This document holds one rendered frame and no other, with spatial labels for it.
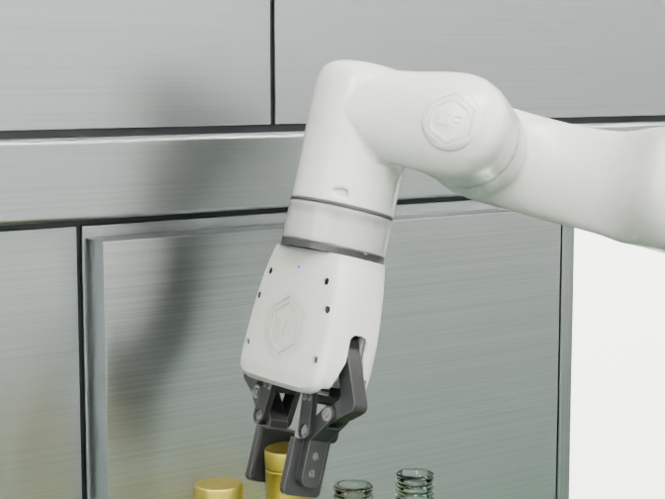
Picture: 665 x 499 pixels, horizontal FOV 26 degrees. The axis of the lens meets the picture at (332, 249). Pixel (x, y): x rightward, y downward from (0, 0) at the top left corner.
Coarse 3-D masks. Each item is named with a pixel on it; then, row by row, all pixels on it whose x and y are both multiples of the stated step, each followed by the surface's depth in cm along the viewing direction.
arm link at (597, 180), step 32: (544, 128) 106; (576, 128) 106; (512, 160) 101; (544, 160) 106; (576, 160) 105; (608, 160) 103; (640, 160) 97; (480, 192) 104; (512, 192) 106; (544, 192) 105; (576, 192) 104; (608, 192) 101; (640, 192) 95; (576, 224) 104; (608, 224) 101; (640, 224) 95
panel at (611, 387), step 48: (576, 240) 135; (576, 288) 135; (624, 288) 139; (576, 336) 136; (624, 336) 140; (576, 384) 136; (624, 384) 140; (576, 432) 137; (624, 432) 141; (576, 480) 138; (624, 480) 142
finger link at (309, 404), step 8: (336, 392) 101; (304, 400) 100; (312, 400) 99; (320, 400) 99; (328, 400) 100; (336, 400) 100; (304, 408) 100; (312, 408) 99; (304, 416) 99; (312, 416) 99; (304, 424) 99; (312, 424) 99; (304, 432) 99; (312, 432) 99; (336, 440) 100
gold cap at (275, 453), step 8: (272, 448) 102; (280, 448) 102; (264, 456) 102; (272, 456) 101; (280, 456) 101; (272, 464) 101; (280, 464) 101; (272, 472) 101; (280, 472) 101; (272, 480) 101; (280, 480) 101; (272, 488) 101; (272, 496) 101; (280, 496) 101; (288, 496) 101; (296, 496) 101
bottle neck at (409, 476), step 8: (400, 472) 109; (408, 472) 110; (416, 472) 110; (424, 472) 110; (432, 472) 109; (400, 480) 108; (408, 480) 108; (416, 480) 108; (424, 480) 108; (432, 480) 109; (400, 488) 108; (408, 488) 108; (416, 488) 108; (424, 488) 108; (432, 488) 109; (400, 496) 109; (408, 496) 108; (416, 496) 108; (424, 496) 108; (432, 496) 109
